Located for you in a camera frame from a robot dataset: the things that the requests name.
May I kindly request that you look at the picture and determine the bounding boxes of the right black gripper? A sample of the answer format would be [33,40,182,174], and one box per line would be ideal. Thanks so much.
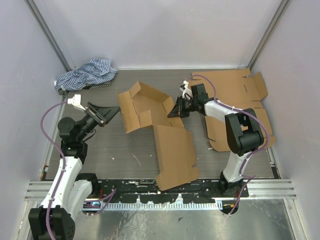
[168,95,198,119]

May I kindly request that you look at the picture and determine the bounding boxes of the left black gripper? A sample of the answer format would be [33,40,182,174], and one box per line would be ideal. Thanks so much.
[77,101,121,141]

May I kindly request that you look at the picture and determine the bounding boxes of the brown cardboard box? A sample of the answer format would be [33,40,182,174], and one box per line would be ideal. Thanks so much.
[117,81,200,191]

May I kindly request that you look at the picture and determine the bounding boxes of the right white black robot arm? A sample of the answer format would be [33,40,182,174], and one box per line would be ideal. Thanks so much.
[167,80,264,198]

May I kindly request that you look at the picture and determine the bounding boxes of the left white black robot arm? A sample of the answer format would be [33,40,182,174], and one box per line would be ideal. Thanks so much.
[28,102,120,240]

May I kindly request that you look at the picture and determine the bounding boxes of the blue striped crumpled cloth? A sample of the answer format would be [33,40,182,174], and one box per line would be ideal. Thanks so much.
[53,58,118,95]

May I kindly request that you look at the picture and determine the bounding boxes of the stacked brown cardboard blanks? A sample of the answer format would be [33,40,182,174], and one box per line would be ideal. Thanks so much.
[189,68,276,147]

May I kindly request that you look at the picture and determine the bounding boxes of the slotted grey cable duct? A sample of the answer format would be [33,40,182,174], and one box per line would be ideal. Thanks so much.
[104,201,223,211]

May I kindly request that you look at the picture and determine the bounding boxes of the aluminium frame rail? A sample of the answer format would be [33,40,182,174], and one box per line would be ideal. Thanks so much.
[247,179,297,200]

